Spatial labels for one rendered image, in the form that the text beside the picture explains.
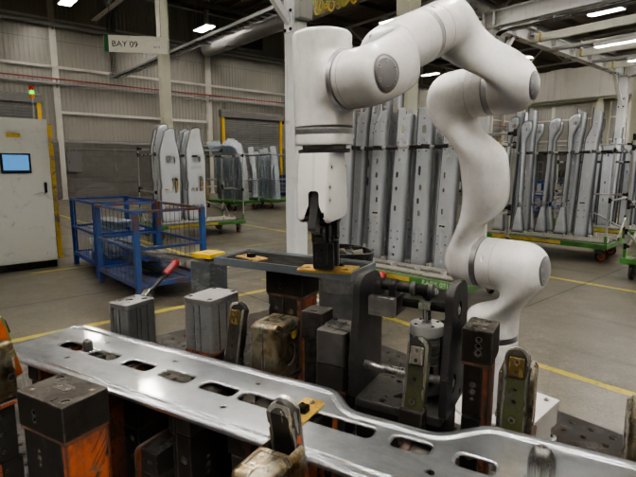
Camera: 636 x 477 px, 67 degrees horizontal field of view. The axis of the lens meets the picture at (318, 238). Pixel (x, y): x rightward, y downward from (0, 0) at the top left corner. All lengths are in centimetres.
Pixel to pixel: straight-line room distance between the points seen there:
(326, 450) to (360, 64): 51
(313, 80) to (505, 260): 63
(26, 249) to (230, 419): 679
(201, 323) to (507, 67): 78
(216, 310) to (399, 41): 64
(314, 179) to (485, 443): 44
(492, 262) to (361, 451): 57
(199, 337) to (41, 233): 649
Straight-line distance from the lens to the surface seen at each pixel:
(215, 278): 126
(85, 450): 90
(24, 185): 740
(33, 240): 747
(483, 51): 98
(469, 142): 106
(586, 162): 840
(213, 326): 103
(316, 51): 67
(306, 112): 67
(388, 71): 63
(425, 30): 85
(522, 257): 110
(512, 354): 81
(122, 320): 123
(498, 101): 101
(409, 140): 547
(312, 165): 66
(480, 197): 107
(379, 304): 85
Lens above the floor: 138
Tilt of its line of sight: 9 degrees down
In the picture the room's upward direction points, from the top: straight up
